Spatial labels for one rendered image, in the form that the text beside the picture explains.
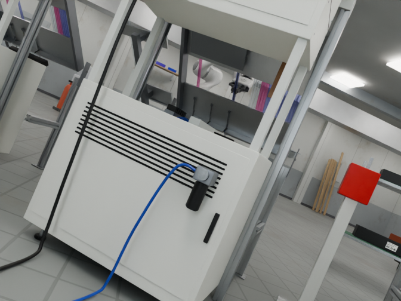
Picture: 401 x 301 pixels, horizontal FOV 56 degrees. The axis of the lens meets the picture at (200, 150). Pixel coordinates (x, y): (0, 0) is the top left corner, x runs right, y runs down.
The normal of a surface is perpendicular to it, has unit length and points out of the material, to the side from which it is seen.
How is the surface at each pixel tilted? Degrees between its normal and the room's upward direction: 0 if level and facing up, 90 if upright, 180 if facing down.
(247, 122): 134
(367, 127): 90
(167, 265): 90
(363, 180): 90
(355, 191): 90
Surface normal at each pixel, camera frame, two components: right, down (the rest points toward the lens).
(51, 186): -0.28, -0.11
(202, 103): -0.48, 0.56
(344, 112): 0.14, 0.08
